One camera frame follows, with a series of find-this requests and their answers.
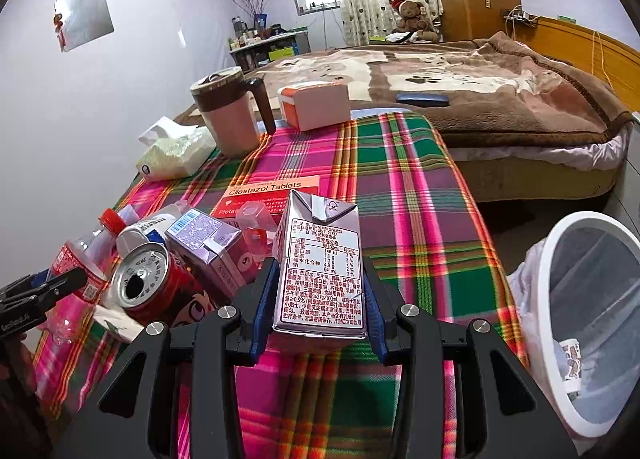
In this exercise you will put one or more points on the purple milk carton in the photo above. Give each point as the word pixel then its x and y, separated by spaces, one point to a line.
pixel 210 249
pixel 320 279

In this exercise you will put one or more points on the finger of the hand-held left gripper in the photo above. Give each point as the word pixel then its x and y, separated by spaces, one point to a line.
pixel 62 284

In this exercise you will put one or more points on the clear plastic bottle red cap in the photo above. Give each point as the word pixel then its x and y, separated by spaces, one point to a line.
pixel 75 254

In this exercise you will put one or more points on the red medicine box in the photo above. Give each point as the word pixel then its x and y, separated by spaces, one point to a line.
pixel 260 191

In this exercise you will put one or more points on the plaid tablecloth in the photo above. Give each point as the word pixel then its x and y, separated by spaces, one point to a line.
pixel 400 199

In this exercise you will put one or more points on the red soda can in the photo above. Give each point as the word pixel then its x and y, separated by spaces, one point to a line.
pixel 165 294

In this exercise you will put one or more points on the white printed drink pouch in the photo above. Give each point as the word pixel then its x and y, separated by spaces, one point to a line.
pixel 145 229

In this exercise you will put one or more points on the white paper napkin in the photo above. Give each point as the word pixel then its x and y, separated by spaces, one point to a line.
pixel 117 326

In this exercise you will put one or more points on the silver wall poster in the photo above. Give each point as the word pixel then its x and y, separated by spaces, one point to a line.
pixel 85 19

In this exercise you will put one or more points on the white trash bin with liner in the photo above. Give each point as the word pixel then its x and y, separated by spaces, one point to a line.
pixel 555 259

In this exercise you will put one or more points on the tan bed base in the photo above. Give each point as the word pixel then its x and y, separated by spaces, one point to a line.
pixel 525 174

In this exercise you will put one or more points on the crumpled printed wrapper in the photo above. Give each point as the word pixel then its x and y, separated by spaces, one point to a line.
pixel 571 361

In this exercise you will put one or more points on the dark blue case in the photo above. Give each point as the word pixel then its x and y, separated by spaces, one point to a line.
pixel 422 99

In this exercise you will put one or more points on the beige mug with brown lid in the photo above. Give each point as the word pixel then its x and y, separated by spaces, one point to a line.
pixel 225 119

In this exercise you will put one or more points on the green white tissue pack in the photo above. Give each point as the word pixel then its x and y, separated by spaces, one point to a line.
pixel 175 154

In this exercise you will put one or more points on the brown printed blanket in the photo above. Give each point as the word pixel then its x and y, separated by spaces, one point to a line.
pixel 500 89

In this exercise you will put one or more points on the brown teddy bear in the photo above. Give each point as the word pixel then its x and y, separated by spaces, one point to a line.
pixel 412 19

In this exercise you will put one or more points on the wooden headboard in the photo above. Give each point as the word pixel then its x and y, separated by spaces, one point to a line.
pixel 590 49

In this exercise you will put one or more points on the cluttered shelf unit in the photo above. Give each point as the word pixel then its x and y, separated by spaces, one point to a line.
pixel 270 49

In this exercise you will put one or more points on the orange and white box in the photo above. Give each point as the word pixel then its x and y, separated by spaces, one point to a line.
pixel 320 106

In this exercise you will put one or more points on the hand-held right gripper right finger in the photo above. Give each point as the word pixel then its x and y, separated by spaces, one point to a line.
pixel 375 311

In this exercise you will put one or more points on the clear plastic cup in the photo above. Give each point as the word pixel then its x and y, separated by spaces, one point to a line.
pixel 255 215
pixel 259 244

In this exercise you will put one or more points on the white power strip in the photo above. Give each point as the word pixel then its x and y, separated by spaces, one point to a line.
pixel 520 16

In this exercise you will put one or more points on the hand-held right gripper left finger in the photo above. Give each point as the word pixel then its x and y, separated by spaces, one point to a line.
pixel 265 301

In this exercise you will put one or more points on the vase with dried branches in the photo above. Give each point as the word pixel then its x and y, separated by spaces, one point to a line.
pixel 259 14

